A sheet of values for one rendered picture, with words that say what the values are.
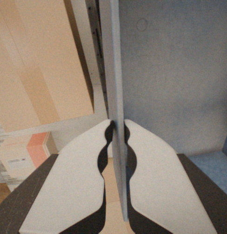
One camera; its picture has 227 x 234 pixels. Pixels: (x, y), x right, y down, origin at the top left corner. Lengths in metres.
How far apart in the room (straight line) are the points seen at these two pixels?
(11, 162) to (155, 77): 0.58
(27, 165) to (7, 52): 0.39
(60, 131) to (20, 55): 0.33
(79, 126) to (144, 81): 0.47
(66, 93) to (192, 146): 0.28
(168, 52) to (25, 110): 0.34
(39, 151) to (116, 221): 0.35
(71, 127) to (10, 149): 0.20
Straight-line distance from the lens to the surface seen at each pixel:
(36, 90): 0.41
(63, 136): 0.65
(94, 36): 0.29
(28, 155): 0.63
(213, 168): 0.24
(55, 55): 0.38
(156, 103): 0.18
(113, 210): 0.62
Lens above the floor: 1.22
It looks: 60 degrees down
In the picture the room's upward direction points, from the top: 167 degrees clockwise
